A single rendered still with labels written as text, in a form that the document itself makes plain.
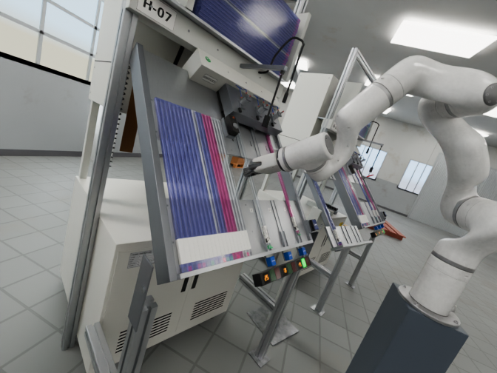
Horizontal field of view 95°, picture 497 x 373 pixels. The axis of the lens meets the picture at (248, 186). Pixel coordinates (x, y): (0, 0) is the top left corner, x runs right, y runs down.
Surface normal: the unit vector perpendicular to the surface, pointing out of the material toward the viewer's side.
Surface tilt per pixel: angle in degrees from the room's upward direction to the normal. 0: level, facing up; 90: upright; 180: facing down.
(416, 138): 90
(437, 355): 90
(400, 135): 90
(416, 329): 90
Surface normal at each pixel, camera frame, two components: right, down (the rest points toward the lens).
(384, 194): -0.29, 0.11
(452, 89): -0.64, -0.03
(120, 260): 0.68, 0.37
